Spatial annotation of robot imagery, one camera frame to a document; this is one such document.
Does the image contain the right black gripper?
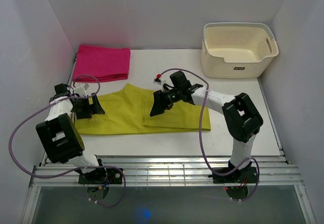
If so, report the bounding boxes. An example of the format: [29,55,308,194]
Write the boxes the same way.
[150,88,182,116]

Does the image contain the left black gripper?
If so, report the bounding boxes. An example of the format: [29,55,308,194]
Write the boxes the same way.
[71,93,105,119]

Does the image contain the yellow-green trousers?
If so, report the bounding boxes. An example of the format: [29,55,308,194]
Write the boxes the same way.
[75,83,211,136]

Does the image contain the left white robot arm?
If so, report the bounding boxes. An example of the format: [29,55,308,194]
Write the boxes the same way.
[35,83,108,184]

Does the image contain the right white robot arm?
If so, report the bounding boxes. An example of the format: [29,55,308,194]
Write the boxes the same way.
[150,69,263,183]

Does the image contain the folded pink trousers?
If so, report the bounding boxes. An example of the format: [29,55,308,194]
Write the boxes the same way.
[72,45,131,83]

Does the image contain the cream perforated plastic basket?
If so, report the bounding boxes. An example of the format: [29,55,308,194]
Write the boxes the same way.
[201,22,279,79]

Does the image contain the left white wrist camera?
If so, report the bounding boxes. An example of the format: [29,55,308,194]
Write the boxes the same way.
[72,82,90,97]

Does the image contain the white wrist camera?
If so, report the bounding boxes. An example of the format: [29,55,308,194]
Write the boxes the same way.
[153,74,167,88]
[72,82,90,97]

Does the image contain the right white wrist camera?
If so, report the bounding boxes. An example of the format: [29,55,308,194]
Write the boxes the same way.
[153,74,167,88]

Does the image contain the aluminium rail frame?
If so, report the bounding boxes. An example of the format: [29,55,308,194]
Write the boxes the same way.
[21,154,316,223]

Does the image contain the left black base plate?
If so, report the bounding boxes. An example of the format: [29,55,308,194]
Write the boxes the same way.
[78,168,123,200]

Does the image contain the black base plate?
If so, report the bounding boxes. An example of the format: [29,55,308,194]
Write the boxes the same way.
[208,166,259,201]
[78,168,123,200]

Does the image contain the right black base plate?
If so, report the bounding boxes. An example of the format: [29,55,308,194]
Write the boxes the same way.
[208,166,259,201]

